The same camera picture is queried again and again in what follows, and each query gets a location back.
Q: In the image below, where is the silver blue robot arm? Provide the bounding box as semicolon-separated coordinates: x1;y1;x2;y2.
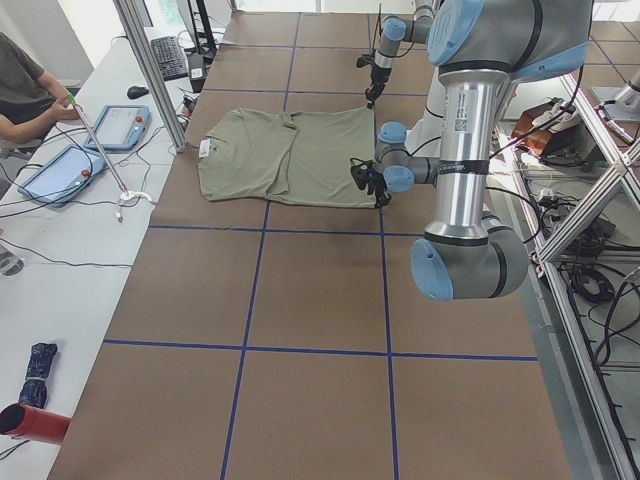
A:
356;0;440;109
351;1;593;301

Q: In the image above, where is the white power strip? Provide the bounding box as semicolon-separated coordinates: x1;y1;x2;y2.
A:
536;188;559;209

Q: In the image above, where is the aluminium frame post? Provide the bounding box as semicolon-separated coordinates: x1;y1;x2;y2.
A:
113;0;186;153

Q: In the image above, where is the red cylinder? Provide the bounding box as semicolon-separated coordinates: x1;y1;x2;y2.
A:
1;403;71;445

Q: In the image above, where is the aluminium frame rack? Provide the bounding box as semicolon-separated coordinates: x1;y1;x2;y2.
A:
502;65;639;479

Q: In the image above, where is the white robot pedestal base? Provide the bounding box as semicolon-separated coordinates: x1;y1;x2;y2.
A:
405;69;445;157

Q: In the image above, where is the dark folded umbrella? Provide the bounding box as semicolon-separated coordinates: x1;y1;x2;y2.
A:
19;342;58;409

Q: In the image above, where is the black keyboard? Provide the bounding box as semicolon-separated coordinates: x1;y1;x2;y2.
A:
150;36;188;81

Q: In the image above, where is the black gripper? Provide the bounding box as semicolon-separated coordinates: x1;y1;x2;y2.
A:
356;52;391;108
349;157;392;209

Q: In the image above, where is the seated person grey shirt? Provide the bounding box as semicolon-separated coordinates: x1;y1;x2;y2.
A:
1;33;79;146

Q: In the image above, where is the near blue teach pendant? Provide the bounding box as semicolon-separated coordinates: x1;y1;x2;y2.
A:
18;145;106;207

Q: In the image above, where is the blue teach pendant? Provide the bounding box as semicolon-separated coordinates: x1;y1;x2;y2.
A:
18;145;106;207
93;105;150;152

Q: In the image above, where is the olive green long-sleeve shirt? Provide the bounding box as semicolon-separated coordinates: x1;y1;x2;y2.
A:
198;107;375;208

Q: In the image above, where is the black computer mouse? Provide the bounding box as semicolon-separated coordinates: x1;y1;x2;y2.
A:
126;86;149;100

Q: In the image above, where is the white paper garment tag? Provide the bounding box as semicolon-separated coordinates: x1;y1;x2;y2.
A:
198;138;211;158

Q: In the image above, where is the pink grabber stick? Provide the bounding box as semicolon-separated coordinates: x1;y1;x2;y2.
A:
66;92;153;223

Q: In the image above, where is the far blue teach pendant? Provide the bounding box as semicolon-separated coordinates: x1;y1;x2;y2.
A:
93;105;150;152

